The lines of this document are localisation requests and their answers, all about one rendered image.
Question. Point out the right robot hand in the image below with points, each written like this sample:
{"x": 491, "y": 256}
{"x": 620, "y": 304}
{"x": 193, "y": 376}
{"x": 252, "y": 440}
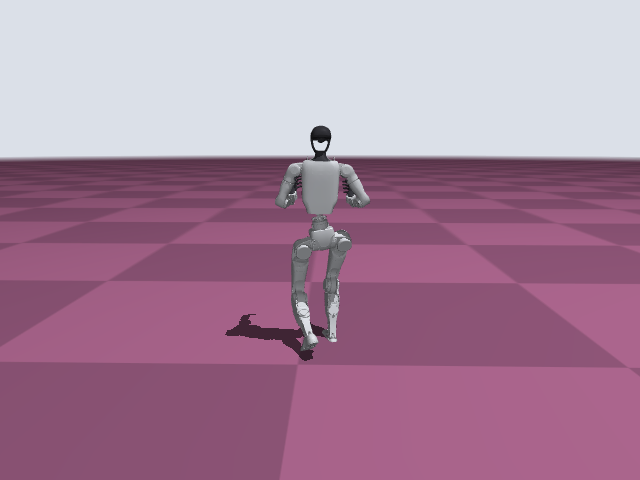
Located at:
{"x": 350, "y": 193}

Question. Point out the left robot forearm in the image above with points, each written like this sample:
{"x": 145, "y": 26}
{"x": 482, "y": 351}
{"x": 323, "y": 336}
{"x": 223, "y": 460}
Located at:
{"x": 292, "y": 198}

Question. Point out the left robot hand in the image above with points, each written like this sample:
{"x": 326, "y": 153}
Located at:
{"x": 295, "y": 187}

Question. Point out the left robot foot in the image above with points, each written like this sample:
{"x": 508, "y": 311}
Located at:
{"x": 309, "y": 342}

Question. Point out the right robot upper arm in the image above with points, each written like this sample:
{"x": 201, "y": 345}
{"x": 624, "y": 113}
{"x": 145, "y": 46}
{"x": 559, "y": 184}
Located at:
{"x": 346, "y": 171}

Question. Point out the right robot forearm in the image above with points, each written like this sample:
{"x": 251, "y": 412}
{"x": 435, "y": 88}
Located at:
{"x": 351, "y": 201}

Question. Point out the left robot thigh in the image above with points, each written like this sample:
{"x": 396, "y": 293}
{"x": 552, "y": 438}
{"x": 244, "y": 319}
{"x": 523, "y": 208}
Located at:
{"x": 302, "y": 249}

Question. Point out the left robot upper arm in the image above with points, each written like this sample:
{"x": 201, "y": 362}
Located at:
{"x": 286, "y": 186}

